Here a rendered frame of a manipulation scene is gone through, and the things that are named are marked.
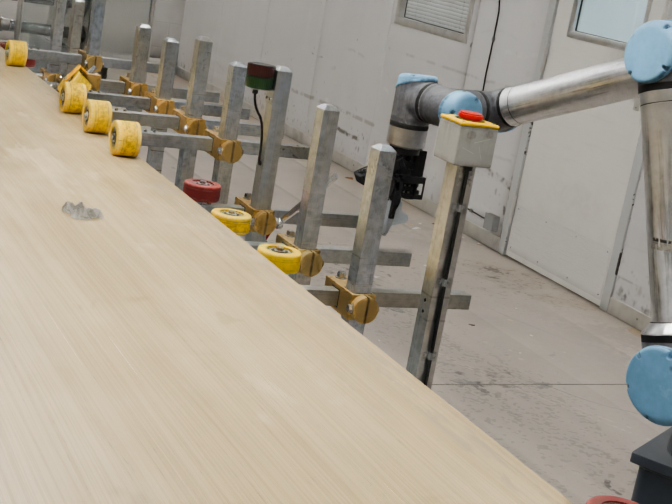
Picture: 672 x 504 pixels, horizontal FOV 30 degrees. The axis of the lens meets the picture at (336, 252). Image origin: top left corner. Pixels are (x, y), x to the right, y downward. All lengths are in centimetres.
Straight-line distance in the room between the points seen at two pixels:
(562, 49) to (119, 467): 528
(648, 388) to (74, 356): 114
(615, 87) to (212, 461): 149
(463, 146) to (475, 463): 64
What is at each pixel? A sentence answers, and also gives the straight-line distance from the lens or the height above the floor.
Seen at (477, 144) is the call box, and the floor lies 119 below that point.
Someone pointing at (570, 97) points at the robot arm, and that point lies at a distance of 269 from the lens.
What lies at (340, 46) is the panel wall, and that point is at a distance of 859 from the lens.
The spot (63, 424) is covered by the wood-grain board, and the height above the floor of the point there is 90.
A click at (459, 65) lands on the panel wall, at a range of 721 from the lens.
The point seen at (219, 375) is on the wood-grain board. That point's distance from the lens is 162.
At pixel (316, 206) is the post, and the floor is 95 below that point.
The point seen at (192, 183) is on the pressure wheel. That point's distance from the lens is 269.
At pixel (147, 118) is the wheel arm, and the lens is 316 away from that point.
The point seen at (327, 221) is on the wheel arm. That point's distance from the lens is 283.
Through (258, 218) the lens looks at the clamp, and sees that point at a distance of 268.
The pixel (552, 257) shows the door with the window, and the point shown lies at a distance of 633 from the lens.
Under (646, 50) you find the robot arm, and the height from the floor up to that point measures 136.
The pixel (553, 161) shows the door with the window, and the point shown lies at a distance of 638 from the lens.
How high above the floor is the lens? 146
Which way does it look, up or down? 14 degrees down
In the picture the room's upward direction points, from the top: 10 degrees clockwise
